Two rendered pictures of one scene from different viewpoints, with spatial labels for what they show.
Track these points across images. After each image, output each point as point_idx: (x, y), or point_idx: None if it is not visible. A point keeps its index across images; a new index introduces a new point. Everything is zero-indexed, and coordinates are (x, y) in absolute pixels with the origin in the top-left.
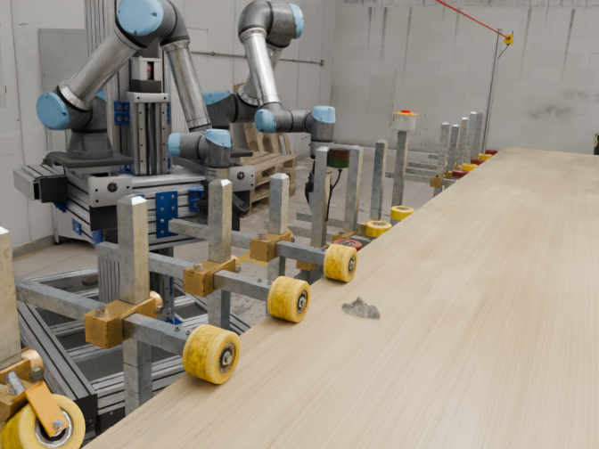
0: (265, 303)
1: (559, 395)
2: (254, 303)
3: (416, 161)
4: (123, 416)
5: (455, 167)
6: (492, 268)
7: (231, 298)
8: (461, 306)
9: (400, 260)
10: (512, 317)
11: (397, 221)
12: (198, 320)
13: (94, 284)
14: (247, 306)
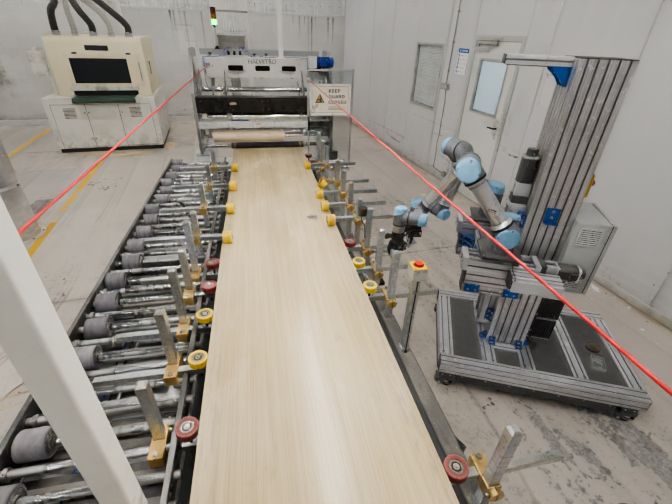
0: (571, 484)
1: (261, 213)
2: (575, 475)
3: None
4: (436, 313)
5: None
6: (293, 248)
7: (595, 466)
8: (291, 227)
9: (324, 240)
10: (277, 228)
11: (401, 335)
12: (488, 351)
13: (585, 347)
14: (570, 465)
